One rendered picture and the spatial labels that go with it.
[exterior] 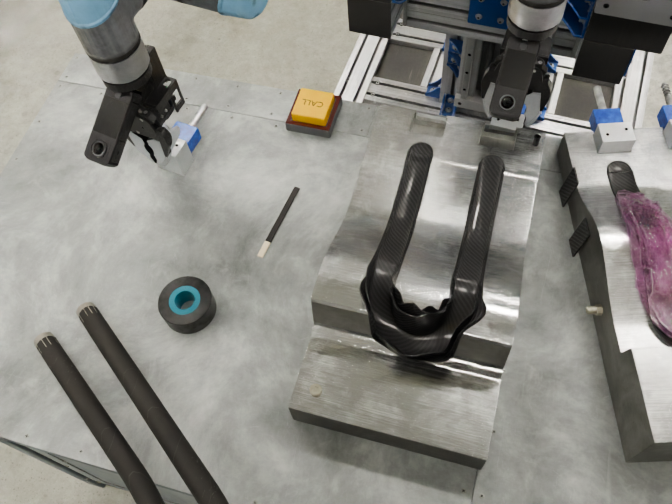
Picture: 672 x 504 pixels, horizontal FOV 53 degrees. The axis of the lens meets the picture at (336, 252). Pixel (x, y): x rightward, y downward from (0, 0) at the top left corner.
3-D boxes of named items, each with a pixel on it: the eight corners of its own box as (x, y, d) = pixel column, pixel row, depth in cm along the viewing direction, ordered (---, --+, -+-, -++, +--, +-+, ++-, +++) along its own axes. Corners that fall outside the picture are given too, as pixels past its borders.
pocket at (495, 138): (480, 136, 109) (483, 121, 105) (514, 142, 108) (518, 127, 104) (475, 158, 107) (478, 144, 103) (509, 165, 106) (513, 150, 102)
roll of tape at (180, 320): (192, 344, 100) (186, 335, 97) (153, 316, 103) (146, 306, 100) (227, 302, 103) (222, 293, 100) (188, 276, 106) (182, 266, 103)
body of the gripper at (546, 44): (550, 58, 106) (568, -5, 96) (539, 99, 102) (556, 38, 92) (502, 48, 108) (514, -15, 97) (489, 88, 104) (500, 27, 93)
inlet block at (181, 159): (196, 112, 122) (189, 91, 117) (220, 119, 121) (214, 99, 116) (158, 167, 117) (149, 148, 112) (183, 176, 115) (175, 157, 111)
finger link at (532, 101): (550, 105, 112) (548, 63, 105) (543, 133, 110) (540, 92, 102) (531, 104, 114) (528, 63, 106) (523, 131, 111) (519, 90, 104)
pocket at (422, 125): (414, 124, 111) (415, 109, 107) (446, 130, 110) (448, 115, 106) (408, 146, 109) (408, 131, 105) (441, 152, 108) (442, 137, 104)
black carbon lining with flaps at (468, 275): (408, 148, 107) (410, 107, 98) (511, 167, 104) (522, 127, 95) (350, 351, 91) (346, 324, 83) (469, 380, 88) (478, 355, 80)
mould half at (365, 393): (381, 138, 116) (380, 83, 105) (535, 166, 112) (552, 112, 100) (293, 419, 94) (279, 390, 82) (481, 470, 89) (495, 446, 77)
